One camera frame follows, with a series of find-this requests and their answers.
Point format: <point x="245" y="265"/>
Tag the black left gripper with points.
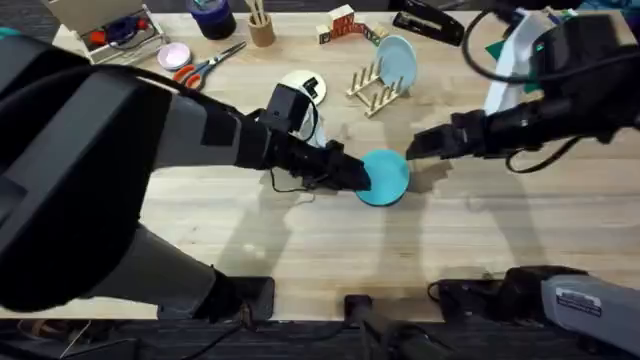
<point x="290" y="152"/>

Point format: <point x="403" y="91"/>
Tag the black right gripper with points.
<point x="492" y="131"/>

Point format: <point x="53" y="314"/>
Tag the teal plate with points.
<point x="387" y="177"/>

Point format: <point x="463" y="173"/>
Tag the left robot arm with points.
<point x="85" y="165"/>

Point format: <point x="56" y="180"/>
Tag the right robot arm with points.
<point x="590" y="65"/>

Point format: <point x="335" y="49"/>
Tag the wooden peg rack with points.
<point x="372" y="92"/>

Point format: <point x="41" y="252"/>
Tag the light blue plate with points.
<point x="397" y="60"/>

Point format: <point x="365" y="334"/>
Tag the white disc with black mark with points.
<point x="300" y="82"/>

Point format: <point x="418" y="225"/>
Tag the white cloth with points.
<point x="507" y="65"/>

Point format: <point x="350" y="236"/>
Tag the black stapler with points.
<point x="430" y="22"/>

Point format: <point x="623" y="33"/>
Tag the toy blocks heap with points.
<point x="347" y="25"/>

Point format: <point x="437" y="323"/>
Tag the cardboard tube with sticks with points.
<point x="261" y="30"/>

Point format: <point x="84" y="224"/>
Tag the dark blue tape roll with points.
<point x="212" y="20"/>

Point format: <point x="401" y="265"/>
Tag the pink round lid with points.
<point x="174" y="56"/>

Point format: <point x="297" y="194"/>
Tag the open box with tools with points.
<point x="112" y="30"/>

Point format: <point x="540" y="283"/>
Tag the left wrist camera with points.
<point x="286" y="107"/>

